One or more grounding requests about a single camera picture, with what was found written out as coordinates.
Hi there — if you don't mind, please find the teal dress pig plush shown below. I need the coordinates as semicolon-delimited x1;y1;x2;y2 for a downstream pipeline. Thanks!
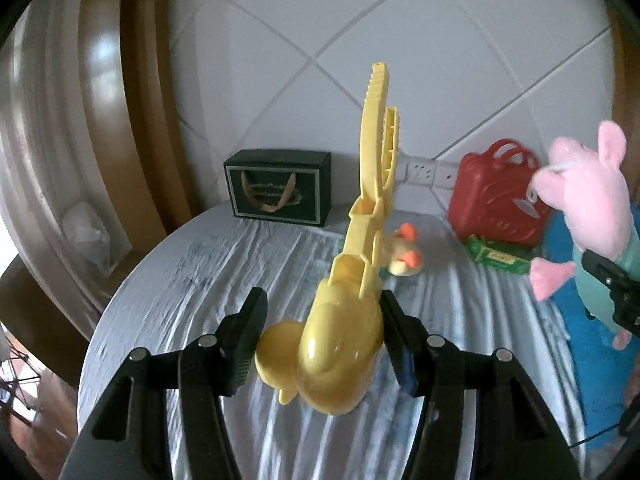
527;120;639;350

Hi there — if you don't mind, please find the yellow duck snowball clamp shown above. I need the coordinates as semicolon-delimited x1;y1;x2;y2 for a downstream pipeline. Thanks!
255;63;399;415

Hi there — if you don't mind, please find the blue foldable storage box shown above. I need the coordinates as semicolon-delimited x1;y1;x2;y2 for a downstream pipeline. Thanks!
541;209;640;451

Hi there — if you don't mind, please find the green packet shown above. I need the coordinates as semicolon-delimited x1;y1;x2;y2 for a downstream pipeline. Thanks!
466;235;533;275

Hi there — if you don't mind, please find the red plastic toy case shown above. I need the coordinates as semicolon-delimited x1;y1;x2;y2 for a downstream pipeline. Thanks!
448;139;550;248

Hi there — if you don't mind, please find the yellow plush toy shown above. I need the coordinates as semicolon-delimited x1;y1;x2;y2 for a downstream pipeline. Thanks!
381;223;423;278

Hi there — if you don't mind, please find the wooden frosted glass door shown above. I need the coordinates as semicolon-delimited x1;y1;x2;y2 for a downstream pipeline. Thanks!
1;0;195;337

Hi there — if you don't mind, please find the dark green gift box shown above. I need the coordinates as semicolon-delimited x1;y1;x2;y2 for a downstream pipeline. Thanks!
224;148;332;226

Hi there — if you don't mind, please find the white wall power strip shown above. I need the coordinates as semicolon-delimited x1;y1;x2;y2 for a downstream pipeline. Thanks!
406;157;459;190

